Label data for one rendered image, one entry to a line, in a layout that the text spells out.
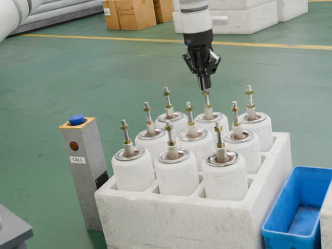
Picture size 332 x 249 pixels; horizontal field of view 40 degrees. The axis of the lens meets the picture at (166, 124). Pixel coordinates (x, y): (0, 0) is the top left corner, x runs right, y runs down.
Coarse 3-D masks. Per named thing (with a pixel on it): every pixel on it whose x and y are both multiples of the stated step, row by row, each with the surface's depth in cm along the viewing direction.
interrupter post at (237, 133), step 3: (234, 126) 108; (237, 126) 108; (240, 126) 108; (234, 129) 108; (237, 129) 108; (240, 129) 108; (234, 132) 109; (237, 132) 108; (240, 132) 108; (234, 135) 109; (237, 135) 108; (240, 135) 108; (237, 138) 109
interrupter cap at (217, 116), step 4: (216, 112) 127; (200, 116) 126; (204, 116) 126; (216, 116) 124; (220, 116) 124; (196, 120) 124; (200, 120) 124; (204, 120) 123; (208, 120) 122; (212, 120) 122; (216, 120) 121
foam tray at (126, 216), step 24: (288, 144) 123; (264, 168) 108; (288, 168) 124; (96, 192) 111; (120, 192) 109; (144, 192) 107; (264, 192) 102; (120, 216) 110; (144, 216) 106; (168, 216) 103; (192, 216) 100; (216, 216) 97; (240, 216) 95; (264, 216) 103; (120, 240) 113; (144, 240) 109; (168, 240) 106; (192, 240) 103; (216, 240) 100; (240, 240) 97
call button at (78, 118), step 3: (72, 117) 119; (75, 117) 119; (78, 117) 118; (81, 117) 118; (69, 120) 118; (72, 120) 118; (75, 120) 118; (78, 120) 118; (81, 120) 118; (72, 123) 119; (75, 123) 118; (78, 123) 118
